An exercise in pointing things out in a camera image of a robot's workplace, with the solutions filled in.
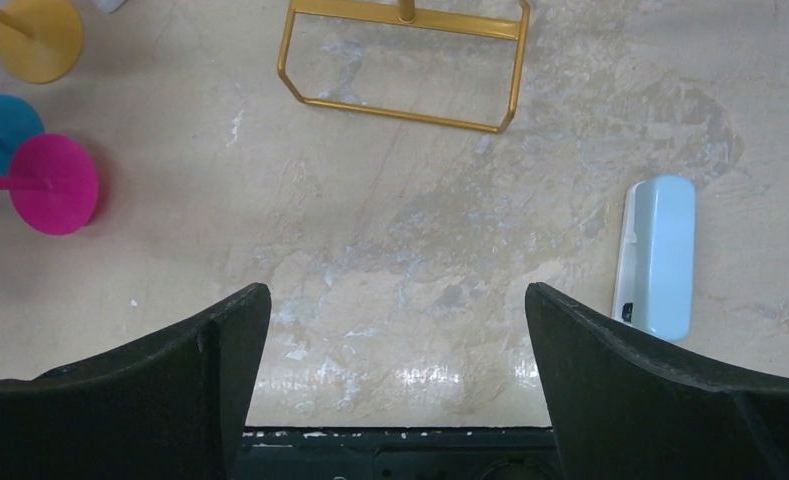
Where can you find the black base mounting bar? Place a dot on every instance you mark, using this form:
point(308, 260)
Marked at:
point(398, 453)

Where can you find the magenta wine glass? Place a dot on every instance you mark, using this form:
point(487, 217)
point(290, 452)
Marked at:
point(53, 184)

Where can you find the yellow wine glass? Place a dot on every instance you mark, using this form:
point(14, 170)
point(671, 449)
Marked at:
point(40, 40)

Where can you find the gold wire glass rack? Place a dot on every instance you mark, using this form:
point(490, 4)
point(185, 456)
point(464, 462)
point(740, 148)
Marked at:
point(373, 66)

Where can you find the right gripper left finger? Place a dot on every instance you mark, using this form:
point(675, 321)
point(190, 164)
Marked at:
point(169, 405)

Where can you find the grey orange highlighter marker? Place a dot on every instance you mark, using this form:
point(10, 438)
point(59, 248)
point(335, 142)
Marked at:
point(108, 6)

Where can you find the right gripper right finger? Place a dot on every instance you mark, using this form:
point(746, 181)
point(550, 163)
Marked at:
point(624, 404)

